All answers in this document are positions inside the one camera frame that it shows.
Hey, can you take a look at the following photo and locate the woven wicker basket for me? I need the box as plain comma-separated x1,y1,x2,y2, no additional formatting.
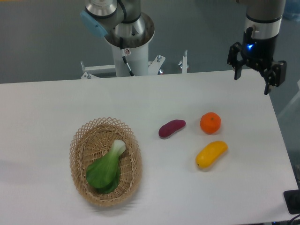
69,117,143,207

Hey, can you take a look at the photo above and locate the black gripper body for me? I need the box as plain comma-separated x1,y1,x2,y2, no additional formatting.
241,27,277,71

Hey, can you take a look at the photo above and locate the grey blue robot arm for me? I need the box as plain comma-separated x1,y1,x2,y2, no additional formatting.
80,0,287,94

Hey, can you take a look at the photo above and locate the orange tangerine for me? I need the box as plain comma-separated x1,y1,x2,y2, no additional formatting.
199,112,222,135

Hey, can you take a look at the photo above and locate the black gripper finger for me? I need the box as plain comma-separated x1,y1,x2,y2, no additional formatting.
260,60,287,95
227,42,245,80

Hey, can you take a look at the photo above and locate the green bok choy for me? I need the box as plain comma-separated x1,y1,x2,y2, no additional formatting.
86,140,126,194

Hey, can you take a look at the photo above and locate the blue plastic bag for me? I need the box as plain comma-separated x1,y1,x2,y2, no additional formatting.
283,0,300,22

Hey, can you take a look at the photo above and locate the yellow mango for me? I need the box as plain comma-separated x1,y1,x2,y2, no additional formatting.
195,141,228,169

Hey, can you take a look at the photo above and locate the black cable on pedestal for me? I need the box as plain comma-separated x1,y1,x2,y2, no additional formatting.
119,37,136,77

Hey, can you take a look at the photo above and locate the purple sweet potato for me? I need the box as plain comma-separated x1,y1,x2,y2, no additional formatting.
158,120,186,138

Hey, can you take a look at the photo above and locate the black device at table edge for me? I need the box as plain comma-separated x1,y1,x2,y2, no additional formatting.
284,189,300,215

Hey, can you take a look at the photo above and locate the white metal mounting frame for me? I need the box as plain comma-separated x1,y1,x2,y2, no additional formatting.
80,50,190,79

